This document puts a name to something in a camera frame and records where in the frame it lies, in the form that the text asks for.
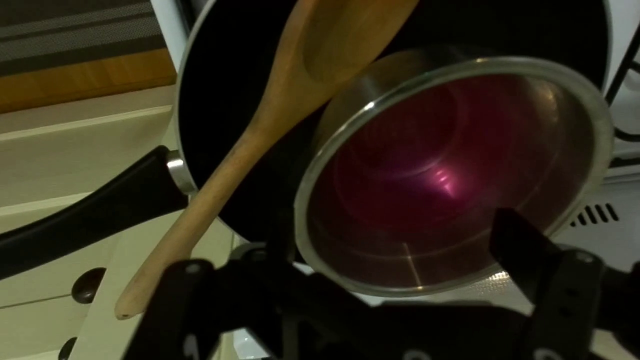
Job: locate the silver metal bowl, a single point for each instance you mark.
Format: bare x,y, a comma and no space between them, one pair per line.
363,87

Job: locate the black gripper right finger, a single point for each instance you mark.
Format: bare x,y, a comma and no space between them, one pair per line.
553,286

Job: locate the white gas stove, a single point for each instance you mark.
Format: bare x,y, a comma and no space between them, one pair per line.
617,251

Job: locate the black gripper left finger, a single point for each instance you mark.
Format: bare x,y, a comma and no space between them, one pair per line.
177,313

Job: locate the black stove grate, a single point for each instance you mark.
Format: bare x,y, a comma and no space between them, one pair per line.
623,72

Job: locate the wooden spoon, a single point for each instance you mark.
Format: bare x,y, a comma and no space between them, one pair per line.
281,113

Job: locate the black frying pan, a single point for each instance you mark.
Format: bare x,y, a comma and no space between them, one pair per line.
221,100

